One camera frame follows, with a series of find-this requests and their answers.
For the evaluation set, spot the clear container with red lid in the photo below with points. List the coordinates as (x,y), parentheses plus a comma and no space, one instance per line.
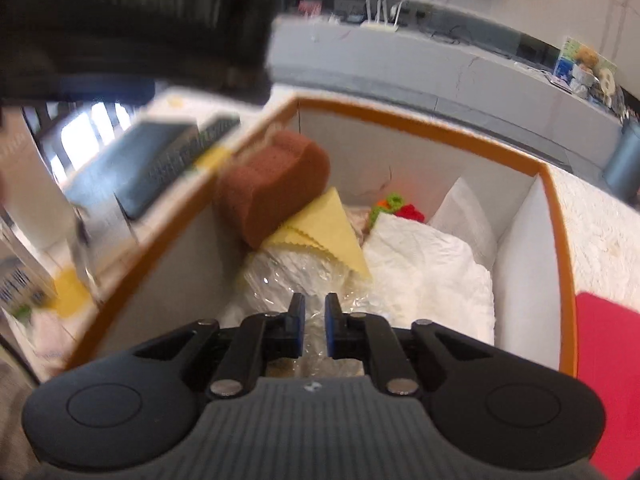
(610,360)

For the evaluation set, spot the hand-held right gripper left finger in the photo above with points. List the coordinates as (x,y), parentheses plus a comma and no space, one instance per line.
(301,335)

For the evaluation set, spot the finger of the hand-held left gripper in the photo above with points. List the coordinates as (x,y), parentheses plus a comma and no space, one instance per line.
(100,89)

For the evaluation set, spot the brown teddy bear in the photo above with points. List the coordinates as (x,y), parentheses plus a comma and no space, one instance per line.
(585,62)

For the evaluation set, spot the white blue carton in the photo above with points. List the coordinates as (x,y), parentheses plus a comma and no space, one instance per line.
(22,285)

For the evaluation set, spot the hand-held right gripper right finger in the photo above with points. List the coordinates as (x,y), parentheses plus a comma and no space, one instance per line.
(328,335)

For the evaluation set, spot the red crochet flower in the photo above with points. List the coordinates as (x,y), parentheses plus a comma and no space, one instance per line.
(410,212)

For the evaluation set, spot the grey blue trash can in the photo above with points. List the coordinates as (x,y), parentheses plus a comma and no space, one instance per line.
(625,165)

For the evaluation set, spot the clear plastic bag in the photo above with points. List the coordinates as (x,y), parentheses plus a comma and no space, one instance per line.
(290,270)

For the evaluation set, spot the black remote control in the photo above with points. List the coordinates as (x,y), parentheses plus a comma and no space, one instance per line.
(195,150)

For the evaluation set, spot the small pink photo card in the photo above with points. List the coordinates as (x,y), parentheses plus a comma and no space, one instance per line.
(309,7)

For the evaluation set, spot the round white paddle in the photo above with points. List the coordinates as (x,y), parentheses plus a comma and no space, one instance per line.
(609,82)

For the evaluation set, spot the white marble television console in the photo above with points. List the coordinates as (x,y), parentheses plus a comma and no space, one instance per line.
(400,70)

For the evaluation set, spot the white router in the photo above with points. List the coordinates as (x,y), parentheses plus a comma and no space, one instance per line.
(382,25)

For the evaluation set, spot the orange cardboard box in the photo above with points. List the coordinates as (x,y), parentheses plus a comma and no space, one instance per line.
(525,270)

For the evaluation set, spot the green photo board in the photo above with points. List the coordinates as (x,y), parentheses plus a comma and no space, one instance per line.
(562,60)

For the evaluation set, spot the yellow cloth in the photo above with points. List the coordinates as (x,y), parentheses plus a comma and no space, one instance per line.
(325,230)

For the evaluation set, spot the brown sponge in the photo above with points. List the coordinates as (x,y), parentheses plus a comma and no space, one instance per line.
(270,185)

